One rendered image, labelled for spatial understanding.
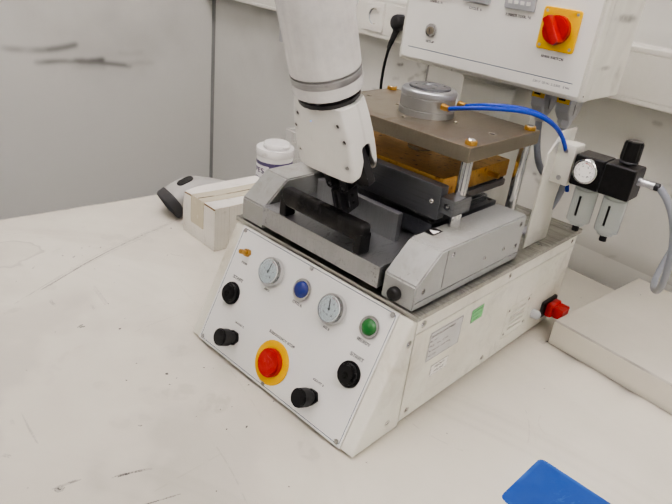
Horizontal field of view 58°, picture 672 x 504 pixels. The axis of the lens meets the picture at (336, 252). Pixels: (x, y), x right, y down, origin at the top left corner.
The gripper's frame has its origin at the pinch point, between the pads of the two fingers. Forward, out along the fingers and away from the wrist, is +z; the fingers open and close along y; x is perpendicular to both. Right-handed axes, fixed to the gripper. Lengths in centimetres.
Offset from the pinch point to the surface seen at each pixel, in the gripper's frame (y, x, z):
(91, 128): -151, 23, 46
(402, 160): 2.7, 8.8, -1.9
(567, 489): 37.2, -4.5, 26.1
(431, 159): 4.5, 12.9, -0.4
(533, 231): 15.4, 23.1, 14.4
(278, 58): -104, 73, 32
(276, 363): 1.6, -18.1, 15.8
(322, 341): 6.3, -13.3, 12.3
